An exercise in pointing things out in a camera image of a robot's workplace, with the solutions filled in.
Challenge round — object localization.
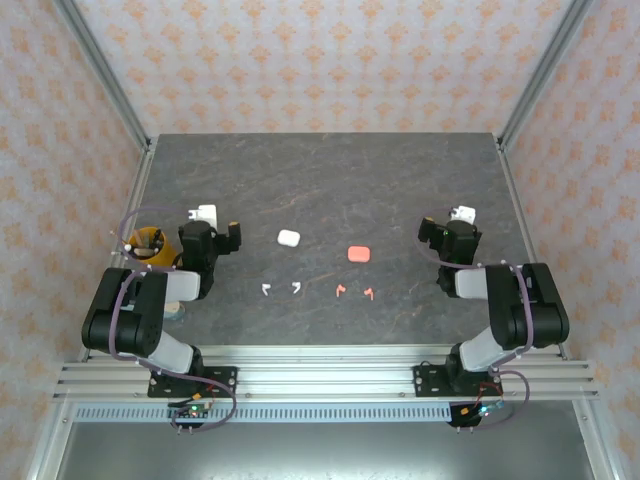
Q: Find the yellow pen cup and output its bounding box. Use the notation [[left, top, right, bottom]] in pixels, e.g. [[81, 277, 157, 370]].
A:
[[123, 225, 182, 270]]

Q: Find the green controller circuit board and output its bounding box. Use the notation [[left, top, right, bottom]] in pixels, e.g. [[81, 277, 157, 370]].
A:
[[462, 397, 506, 419], [167, 392, 216, 419]]

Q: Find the grey metal panel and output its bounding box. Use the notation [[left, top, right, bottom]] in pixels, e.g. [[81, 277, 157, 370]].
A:
[[54, 422, 601, 480]]

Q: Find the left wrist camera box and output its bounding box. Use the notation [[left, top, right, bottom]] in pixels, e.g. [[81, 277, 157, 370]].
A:
[[188, 203, 219, 225]]

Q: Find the aluminium table side rail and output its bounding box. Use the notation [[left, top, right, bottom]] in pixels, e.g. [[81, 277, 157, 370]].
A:
[[24, 142, 157, 480], [494, 134, 621, 480]]

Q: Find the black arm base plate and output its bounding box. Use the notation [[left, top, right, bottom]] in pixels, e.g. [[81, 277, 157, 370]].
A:
[[147, 365, 239, 399], [412, 364, 503, 400]]

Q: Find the black board bracket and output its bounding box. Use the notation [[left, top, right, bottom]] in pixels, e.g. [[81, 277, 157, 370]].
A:
[[169, 417, 211, 435], [448, 403, 485, 432]]

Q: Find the aluminium mounting rail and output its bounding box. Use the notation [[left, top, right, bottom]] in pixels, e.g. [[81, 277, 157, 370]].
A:
[[52, 343, 601, 401]]

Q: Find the aluminium frame post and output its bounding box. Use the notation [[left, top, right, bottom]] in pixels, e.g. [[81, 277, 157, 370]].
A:
[[497, 0, 596, 151], [53, 0, 154, 151]]

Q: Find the grey slotted cable duct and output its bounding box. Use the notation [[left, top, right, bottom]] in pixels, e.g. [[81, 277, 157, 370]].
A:
[[73, 404, 455, 424]]

